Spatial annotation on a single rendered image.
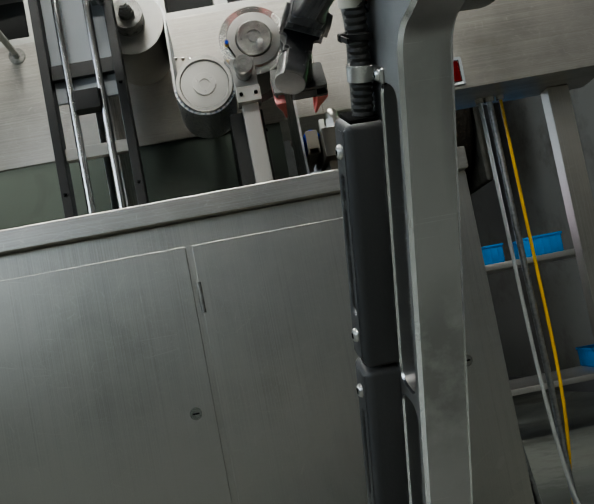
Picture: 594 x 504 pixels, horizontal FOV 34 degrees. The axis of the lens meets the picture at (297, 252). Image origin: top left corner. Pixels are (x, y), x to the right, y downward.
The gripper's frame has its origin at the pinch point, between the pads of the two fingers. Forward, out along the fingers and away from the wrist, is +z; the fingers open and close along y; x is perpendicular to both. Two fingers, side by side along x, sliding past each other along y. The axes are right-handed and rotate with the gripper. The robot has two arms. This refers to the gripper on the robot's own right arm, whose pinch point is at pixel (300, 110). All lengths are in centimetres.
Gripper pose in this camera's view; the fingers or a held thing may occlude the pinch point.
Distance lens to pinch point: 198.1
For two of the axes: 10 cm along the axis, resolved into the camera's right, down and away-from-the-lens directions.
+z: 0.5, 5.8, 8.1
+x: -1.9, -7.9, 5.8
